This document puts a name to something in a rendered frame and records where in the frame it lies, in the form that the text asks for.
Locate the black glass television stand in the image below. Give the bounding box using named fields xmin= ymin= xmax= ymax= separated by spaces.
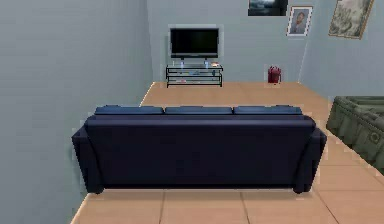
xmin=165 ymin=58 xmax=224 ymax=89

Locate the dark blue sofa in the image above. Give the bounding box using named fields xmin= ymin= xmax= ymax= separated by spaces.
xmin=71 ymin=104 xmax=328 ymax=195

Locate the black television set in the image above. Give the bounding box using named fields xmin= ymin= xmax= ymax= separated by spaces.
xmin=169 ymin=27 xmax=220 ymax=60

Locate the red bin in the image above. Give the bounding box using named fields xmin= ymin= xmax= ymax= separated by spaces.
xmin=267 ymin=65 xmax=282 ymax=84

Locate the dark framed picture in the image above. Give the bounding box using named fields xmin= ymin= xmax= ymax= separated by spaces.
xmin=247 ymin=0 xmax=289 ymax=17

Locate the white framed portrait picture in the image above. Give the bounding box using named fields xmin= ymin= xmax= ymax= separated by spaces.
xmin=286 ymin=5 xmax=314 ymax=37

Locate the gold framed landscape picture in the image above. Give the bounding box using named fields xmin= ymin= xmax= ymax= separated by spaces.
xmin=328 ymin=0 xmax=375 ymax=40

